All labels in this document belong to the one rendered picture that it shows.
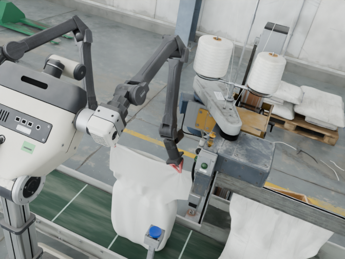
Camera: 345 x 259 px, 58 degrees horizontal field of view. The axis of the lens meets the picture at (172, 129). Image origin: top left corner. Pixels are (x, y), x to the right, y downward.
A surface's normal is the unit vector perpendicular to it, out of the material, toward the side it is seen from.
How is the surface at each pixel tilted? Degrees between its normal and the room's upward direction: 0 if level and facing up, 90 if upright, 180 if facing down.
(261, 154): 0
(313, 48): 90
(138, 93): 75
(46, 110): 50
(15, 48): 61
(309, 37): 90
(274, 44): 90
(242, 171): 90
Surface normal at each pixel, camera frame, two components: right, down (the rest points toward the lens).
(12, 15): 0.92, 0.11
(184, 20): -0.39, 0.47
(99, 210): 0.16, -0.81
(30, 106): -0.18, -0.16
